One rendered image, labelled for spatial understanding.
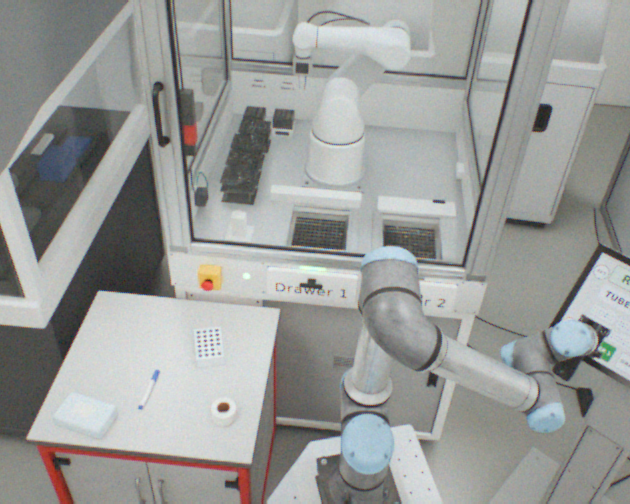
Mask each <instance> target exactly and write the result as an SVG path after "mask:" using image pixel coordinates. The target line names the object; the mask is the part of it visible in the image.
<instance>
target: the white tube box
mask: <svg viewBox="0 0 630 504"><path fill-rule="evenodd" d="M194 340H195V353H196V364H197V368H200V367H208V366H216V365H224V364H225V361H224V351H223V342H222V334H221V327H212V328H203V329H194ZM217 345H220V346H221V350H217V347H216V346H217Z"/></svg>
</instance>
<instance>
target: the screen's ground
mask: <svg viewBox="0 0 630 504"><path fill-rule="evenodd" d="M598 262H600V263H602V264H604V265H606V266H608V267H610V268H612V269H613V270H614V268H615V267H616V265H617V264H618V265H620V266H622V267H624V268H626V269H628V270H630V266H628V265H626V264H624V263H622V262H620V261H618V260H616V259H614V258H612V257H610V256H608V255H606V254H604V253H602V255H601V256H600V258H599V259H598V261H597V263H598ZM597 263H596V264H597ZM596 264H595V266H596ZM595 266H594V267H595ZM613 270H612V272H613ZM612 272H611V273H612ZM611 273H610V275H611ZM590 274H591V273H590ZM590 274H589V276H588V278H587V279H586V281H585V283H584V284H583V286H582V287H581V289H580V291H579V292H578V294H577V296H576V297H575V299H574V301H573V302H572V304H571V306H570V307H569V309H568V311H567V312H566V314H568V315H569V316H571V317H573V318H575V319H576V320H579V318H580V316H581V315H582V314H584V315H586V314H587V313H588V311H589V309H590V308H591V306H592V304H593V303H594V301H595V300H597V301H598V302H600V303H602V304H604V305H606V306H608V307H609V308H611V309H613V310H615V311H617V312H619V313H621V314H622V315H624V316H626V317H628V318H630V292H628V291H626V290H624V289H623V288H621V287H619V286H617V285H615V284H613V283H611V282H609V281H607V280H608V278H609V277H610V275H609V277H608V278H607V280H606V282H605V283H604V282H602V281H600V280H598V279H596V278H594V277H592V276H590ZM566 314H565V315H566ZM604 341H606V342H607V343H609V344H611V345H613V346H614V347H616V348H617V350H616V351H615V353H614V355H613V356H612V358H611V359H610V361H609V363H607V362H605V361H603V360H602V359H597V358H594V360H596V361H598V362H600V363H601V364H603V365H605V366H606V367H608V368H610V369H611V370H613V371H615V372H617V373H618V374H620V375H622V376H623V377H625V378H627V379H628V380H630V376H629V375H627V374H626V373H624V372H622V371H620V370H619V369H617V368H615V367H614V365H615V363H616V361H617V360H618V358H619V357H620V355H621V353H622V352H625V353H627V354H628V355H630V353H629V352H628V351H626V350H624V349H622V348H621V347H619V346H617V345H615V344H614V343H612V342H610V341H608V340H607V339H604Z"/></svg>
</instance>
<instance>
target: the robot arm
mask: <svg viewBox="0 0 630 504"><path fill-rule="evenodd" d="M360 271H361V288H360V293H359V299H358V311H359V313H360V315H361V317H362V323H361V328H360V333H359V339H358V344H357V349H356V355H355V360H354V365H353V367H352V368H351V369H349V370H347V371H346V372H345V374H344V375H343V377H342V380H341V385H340V394H341V453H340V459H339V460H338V461H337V462H336V464H335V465H334V466H333V468H332V470H331V473H330V477H329V491H330V494H331V497H332V498H333V500H334V502H335V503H336V504H385V502H386V501H387V498H388V495H389V492H390V478H389V475H388V472H387V471H388V467H389V463H390V460H391V458H392V455H393V452H394V437H393V433H392V430H391V428H390V423H389V400H390V396H391V392H392V380H391V378H390V376H389V374H390V370H391V366H392V362H393V359H395V360H396V361H398V362H399V363H401V364H402V365H404V366H406V367H408V368H410V369H413V370H415V371H417V372H425V371H427V370H428V371H430V372H432V373H435V374H437V375H439V376H441V377H443V378H446V379H448V380H450V381H452V382H455V383H457V384H459V385H461V386H464V387H466V388H468V389H470V390H473V391H475V392H477V393H479V394H481V395H484V396H486V397H488V398H490V399H493V400H495V401H497V402H499V403H502V404H504V405H506V406H508V407H511V408H513V409H515V410H517V411H519V412H521V413H524V414H525V415H526V420H527V421H528V424H529V427H530V428H531V429H532V430H534V431H536V432H540V433H548V432H553V431H556V430H557V429H559V428H561V427H562V426H563V424H564V422H565V415H564V411H563V404H562V403H561V400H560V396H559V392H558V389H557V385H556V382H555V378H554V374H555V375H557V376H558V377H560V378H561V379H563V380H565V381H566V382H567V381H569V380H570V379H571V378H572V377H573V375H574V373H575V371H576V370H577V368H578V366H579V364H580V363H581V361H582V359H583V357H584V355H587V356H589V357H591V358H593V359H594V358H597V359H601V357H602V355H603V354H602V353H601V352H600V350H599V347H600V346H601V344H602V343H603V341H604V339H605V338H608V336H609V334H610V333H611V331H612V329H609V328H607V327H605V326H603V325H601V324H600V323H598V322H596V321H594V320H592V319H590V318H589V317H587V316H586V315H584V314H582V315H581V316H580V318H579V320H578V321H577V320H565V321H562V322H560V323H558V324H557V325H556V326H554V327H551V328H549V329H546V330H544V331H541V332H539V333H536V334H533V335H530V336H528V337H525V338H522V339H517V340H515V341H513V342H511V343H509V344H507V345H505V346H503V347H502V349H501V358H502V361H503V363H504V364H503V363H501V362H499V361H497V360H495V359H493V358H490V357H488V356H486V355H484V354H482V353H480V352H478V351H476V350H474V349H472V348H470V347H468V346H466V345H464V344H461V343H459V342H457V341H455V340H453V339H451V338H449V337H447V336H445V335H443V332H442V330H441V329H440V327H438V326H436V325H434V324H432V323H431V322H429V321H428V319H427V318H426V317H425V315H424V313H423V308H422V300H421V291H420V283H419V275H418V272H419V267H418V265H417V261H416V259H415V257H414V256H413V254H411V253H410V252H409V251H407V250H405V249H403V248H399V247H393V246H386V247H380V248H377V249H375V250H373V251H370V252H369V253H368V254H366V255H365V257H364V258H363V260H362V264H361V268H360ZM581 319H582V320H581ZM605 332H606V333H605ZM553 364H555V365H554V367H553V369H552V367H551V365H553ZM553 373H554V374H553Z"/></svg>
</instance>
